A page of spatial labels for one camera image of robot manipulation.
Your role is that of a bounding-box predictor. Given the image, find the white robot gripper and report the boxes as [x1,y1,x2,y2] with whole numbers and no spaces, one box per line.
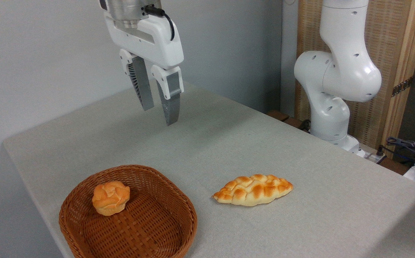
[103,12,185,126]

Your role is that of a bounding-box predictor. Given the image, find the round orange muffin bread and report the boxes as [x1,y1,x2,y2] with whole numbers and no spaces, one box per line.
[92,181,131,216]

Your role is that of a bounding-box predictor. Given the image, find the brown woven wicker basket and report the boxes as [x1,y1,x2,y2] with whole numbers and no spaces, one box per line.
[59,164,198,258]

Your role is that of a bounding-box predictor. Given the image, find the long braided bread loaf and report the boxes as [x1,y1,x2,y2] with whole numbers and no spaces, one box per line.
[212,174,294,207]

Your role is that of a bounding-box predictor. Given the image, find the brown wooden screen foot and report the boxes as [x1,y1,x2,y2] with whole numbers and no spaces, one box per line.
[266,110,312,134]

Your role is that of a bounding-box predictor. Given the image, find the metal screen hinge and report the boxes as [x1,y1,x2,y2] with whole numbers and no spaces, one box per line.
[391,76,414,98]

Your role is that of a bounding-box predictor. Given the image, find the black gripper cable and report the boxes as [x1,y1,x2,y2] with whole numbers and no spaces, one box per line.
[144,5,175,42]

